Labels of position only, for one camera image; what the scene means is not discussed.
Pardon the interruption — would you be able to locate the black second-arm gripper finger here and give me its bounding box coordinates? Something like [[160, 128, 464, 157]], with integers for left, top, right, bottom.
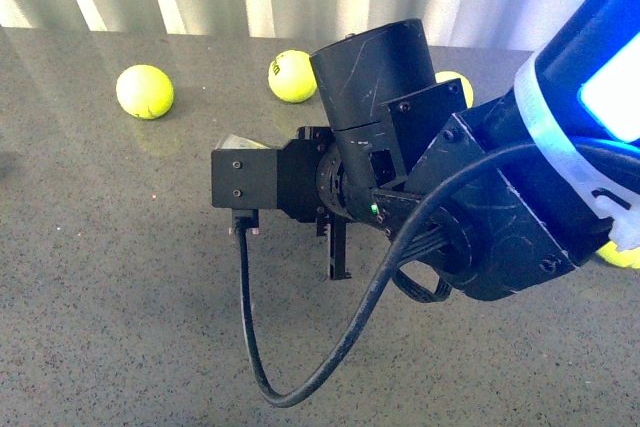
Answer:
[[316, 214, 351, 280]]

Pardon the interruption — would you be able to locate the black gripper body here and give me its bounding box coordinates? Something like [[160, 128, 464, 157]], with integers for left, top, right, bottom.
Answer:
[[277, 126, 350, 223]]

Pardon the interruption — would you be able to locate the Wilson logo tennis ball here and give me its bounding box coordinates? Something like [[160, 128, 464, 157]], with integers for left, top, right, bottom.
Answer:
[[268, 50, 317, 103]]

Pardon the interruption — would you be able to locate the far right tennis ball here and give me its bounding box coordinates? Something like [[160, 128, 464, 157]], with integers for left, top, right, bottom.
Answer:
[[435, 70, 474, 108]]

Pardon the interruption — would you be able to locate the plain yellow tennis ball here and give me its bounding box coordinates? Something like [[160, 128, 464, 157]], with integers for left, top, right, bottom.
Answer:
[[116, 64, 174, 120]]

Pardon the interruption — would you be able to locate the tennis ball behind left finger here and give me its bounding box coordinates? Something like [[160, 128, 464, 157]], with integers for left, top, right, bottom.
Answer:
[[596, 241, 640, 269]]

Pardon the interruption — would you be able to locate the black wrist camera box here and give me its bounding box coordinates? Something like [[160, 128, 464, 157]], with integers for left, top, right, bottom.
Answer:
[[211, 134, 280, 231]]

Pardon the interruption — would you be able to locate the black camera cable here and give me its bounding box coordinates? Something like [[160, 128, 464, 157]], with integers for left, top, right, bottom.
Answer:
[[234, 143, 544, 409]]

